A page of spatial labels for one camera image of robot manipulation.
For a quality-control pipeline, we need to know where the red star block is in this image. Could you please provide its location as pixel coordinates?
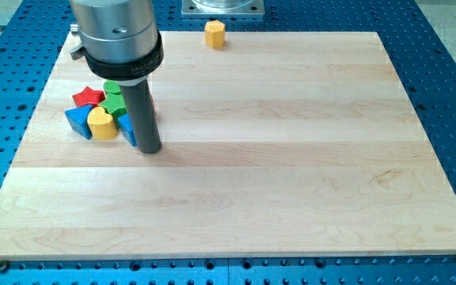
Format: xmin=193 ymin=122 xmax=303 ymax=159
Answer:
xmin=72 ymin=87 xmax=105 ymax=107

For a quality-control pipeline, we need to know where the yellow hexagon block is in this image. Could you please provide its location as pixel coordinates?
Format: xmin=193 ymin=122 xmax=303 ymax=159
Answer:
xmin=204 ymin=20 xmax=226 ymax=48

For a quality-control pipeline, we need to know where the light wooden board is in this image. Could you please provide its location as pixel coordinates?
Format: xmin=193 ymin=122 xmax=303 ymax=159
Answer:
xmin=0 ymin=32 xmax=456 ymax=260

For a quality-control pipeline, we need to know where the green round block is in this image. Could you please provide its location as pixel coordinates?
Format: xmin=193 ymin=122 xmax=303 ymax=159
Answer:
xmin=103 ymin=80 xmax=121 ymax=95

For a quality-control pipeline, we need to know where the yellow heart block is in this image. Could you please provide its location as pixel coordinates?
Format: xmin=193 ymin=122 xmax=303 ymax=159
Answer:
xmin=87 ymin=107 xmax=118 ymax=140

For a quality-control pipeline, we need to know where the blue block behind rod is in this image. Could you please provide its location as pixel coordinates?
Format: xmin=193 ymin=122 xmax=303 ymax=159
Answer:
xmin=118 ymin=114 xmax=137 ymax=146

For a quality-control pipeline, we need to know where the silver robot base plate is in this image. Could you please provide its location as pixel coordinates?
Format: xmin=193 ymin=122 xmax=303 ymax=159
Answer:
xmin=181 ymin=0 xmax=265 ymax=16

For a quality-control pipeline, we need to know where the metal clamp at board corner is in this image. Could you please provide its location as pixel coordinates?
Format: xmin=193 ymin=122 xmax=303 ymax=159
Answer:
xmin=69 ymin=23 xmax=85 ymax=61

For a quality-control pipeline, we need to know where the green cross-shaped block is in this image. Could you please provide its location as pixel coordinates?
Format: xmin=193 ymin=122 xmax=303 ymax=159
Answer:
xmin=98 ymin=93 xmax=127 ymax=128

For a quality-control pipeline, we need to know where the blue triangle block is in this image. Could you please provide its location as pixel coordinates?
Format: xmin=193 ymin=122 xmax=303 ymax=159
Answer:
xmin=64 ymin=104 xmax=93 ymax=139

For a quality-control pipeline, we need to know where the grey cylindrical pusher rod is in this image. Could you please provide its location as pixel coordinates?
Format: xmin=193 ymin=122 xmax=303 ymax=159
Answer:
xmin=119 ymin=78 xmax=162 ymax=154

